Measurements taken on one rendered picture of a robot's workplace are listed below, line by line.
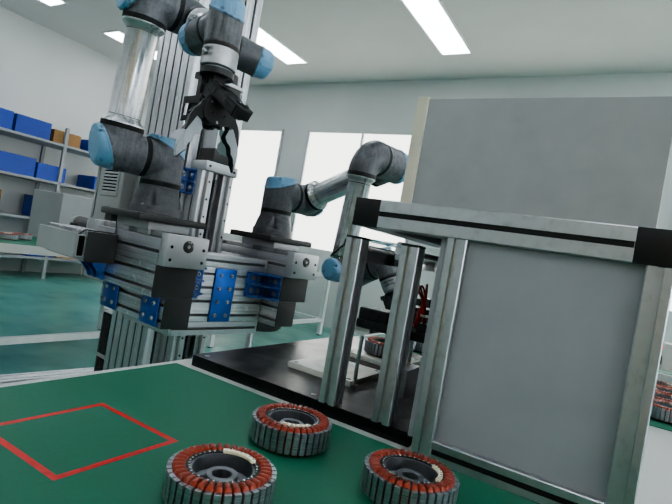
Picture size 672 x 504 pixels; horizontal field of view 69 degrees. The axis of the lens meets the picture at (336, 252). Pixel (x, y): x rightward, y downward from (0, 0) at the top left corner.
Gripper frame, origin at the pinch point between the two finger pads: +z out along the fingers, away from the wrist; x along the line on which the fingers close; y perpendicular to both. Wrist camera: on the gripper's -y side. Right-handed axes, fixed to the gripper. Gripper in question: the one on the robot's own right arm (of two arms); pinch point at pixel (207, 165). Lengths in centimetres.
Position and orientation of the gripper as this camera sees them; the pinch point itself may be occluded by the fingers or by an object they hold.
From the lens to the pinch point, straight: 107.4
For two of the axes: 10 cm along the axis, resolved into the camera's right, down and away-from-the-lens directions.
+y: -7.7, -1.4, 6.2
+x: -6.1, -1.0, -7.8
